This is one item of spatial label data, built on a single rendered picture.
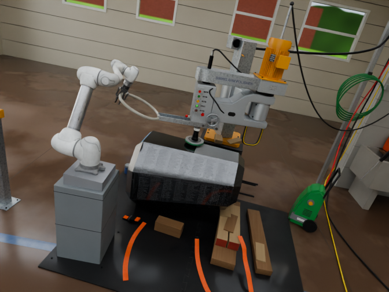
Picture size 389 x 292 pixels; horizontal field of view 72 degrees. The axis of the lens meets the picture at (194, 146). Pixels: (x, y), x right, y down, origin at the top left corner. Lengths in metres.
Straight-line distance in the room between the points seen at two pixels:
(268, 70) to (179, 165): 1.35
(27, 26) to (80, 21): 1.74
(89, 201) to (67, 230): 0.39
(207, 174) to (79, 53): 7.70
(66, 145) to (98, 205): 0.54
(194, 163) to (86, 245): 1.29
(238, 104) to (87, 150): 1.58
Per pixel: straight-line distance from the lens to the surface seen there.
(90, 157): 2.27
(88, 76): 2.41
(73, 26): 9.83
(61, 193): 2.40
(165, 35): 8.93
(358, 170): 5.02
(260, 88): 2.90
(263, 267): 3.00
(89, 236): 2.58
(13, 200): 3.63
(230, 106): 2.90
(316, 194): 3.64
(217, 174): 2.85
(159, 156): 2.89
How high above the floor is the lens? 2.15
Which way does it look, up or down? 25 degrees down
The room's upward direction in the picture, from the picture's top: 12 degrees clockwise
